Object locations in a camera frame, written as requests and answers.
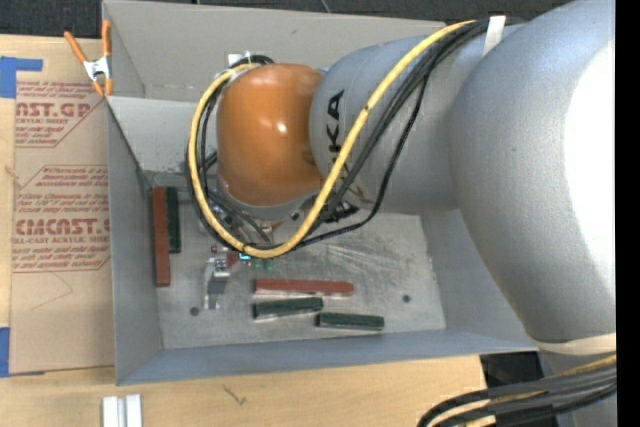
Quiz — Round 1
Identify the brown cardboard board, red print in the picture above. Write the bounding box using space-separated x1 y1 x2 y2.
0 33 117 379

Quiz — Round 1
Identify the dark green flat block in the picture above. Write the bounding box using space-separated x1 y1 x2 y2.
314 311 386 332
251 296 325 320
165 186 183 255

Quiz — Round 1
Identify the red-brown flat block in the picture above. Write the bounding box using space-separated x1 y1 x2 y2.
152 186 173 288
253 277 356 298

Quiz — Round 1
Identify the black cylinder on white bracket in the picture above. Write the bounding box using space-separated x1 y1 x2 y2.
323 200 360 225

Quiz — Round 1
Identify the grey metal bin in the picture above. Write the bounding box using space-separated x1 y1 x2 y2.
101 0 540 387

